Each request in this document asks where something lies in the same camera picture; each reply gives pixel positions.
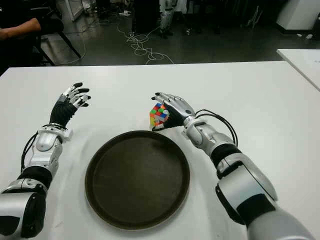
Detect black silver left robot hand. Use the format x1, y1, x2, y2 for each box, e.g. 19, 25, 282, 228
49, 81, 91, 130

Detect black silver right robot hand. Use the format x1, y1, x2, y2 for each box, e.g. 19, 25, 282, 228
149, 91, 196, 132

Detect multicoloured Rubik's cube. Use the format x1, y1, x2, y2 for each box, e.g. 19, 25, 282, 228
149, 101, 171, 129

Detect dark brown round plate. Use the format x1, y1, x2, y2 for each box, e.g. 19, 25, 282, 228
84, 129, 191, 231

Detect black metal chair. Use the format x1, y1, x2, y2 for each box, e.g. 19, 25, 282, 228
34, 24, 82, 67

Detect seated person in black shirt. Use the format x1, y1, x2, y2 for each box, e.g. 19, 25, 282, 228
0, 0, 65, 70

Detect black pillar cabinet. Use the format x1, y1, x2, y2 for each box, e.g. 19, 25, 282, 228
133, 0, 161, 35

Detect white framed panel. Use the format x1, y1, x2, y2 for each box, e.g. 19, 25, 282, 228
55, 0, 87, 22

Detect leaning white boards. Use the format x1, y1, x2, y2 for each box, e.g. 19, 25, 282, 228
246, 4, 263, 28

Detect white side table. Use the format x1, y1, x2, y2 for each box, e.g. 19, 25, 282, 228
276, 48, 320, 92

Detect white cabinet with black base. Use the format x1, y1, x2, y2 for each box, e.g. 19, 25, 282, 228
276, 0, 320, 35

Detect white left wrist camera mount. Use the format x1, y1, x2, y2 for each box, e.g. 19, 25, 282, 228
62, 128, 74, 141

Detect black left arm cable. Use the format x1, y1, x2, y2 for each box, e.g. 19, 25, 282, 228
20, 124, 48, 173

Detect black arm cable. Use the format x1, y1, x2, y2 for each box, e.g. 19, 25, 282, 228
194, 108, 238, 146
20, 124, 48, 173

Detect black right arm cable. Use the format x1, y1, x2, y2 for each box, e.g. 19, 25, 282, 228
194, 108, 238, 146

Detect tangled white floor cable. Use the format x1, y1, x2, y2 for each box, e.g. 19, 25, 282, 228
116, 9, 176, 66

